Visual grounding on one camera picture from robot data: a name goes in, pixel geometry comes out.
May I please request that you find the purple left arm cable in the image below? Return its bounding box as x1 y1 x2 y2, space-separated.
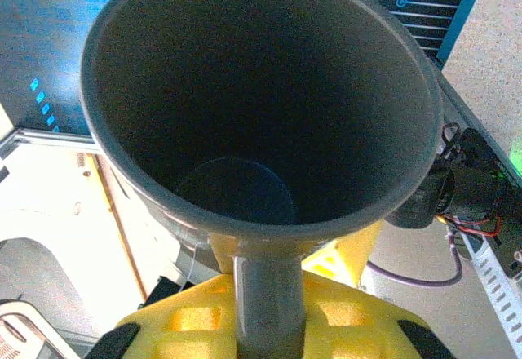
365 230 465 293

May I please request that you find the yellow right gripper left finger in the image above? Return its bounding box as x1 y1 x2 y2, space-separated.
85 232 237 359

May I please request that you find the black mug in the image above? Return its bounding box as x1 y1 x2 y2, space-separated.
79 0 445 359

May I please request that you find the slotted grey cable duct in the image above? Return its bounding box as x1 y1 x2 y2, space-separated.
462 228 522 359

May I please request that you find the aluminium frame rail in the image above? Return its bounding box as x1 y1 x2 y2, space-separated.
0 127 101 161

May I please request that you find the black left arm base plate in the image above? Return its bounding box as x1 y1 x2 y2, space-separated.
438 187 522 281

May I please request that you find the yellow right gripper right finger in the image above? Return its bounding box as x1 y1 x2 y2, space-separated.
301 219 454 359

